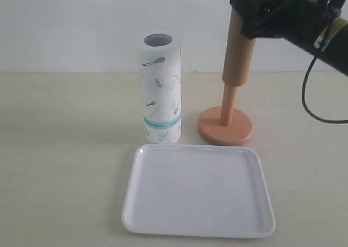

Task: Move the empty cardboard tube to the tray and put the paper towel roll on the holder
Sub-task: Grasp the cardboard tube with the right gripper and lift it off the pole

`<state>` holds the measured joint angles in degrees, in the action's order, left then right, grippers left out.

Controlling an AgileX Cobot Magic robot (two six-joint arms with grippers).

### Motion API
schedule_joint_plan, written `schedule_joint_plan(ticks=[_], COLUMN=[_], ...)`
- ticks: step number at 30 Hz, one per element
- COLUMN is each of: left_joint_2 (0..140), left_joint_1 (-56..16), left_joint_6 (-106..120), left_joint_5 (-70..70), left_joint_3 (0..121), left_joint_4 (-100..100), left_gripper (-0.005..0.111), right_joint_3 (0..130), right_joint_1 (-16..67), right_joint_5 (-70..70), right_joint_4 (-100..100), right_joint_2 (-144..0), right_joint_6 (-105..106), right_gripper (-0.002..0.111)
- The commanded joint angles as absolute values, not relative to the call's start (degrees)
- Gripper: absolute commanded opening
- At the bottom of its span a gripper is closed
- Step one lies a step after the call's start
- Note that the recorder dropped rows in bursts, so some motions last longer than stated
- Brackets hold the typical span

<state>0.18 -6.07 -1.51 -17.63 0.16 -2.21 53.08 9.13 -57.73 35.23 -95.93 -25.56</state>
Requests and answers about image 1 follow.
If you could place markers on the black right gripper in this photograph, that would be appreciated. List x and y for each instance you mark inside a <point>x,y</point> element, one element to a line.
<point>257,18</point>

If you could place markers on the brown cardboard tube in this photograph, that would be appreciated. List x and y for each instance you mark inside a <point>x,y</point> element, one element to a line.
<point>238,54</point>

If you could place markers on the white printed paper towel roll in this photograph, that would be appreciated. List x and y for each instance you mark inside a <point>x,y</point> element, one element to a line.
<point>160,72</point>

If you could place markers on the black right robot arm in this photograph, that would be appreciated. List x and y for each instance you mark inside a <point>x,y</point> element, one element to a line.
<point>311,25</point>

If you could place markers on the wooden paper towel holder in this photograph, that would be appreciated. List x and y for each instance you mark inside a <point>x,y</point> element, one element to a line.
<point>225,125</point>

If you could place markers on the white rectangular tray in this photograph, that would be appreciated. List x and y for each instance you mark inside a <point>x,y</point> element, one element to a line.
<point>198,191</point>

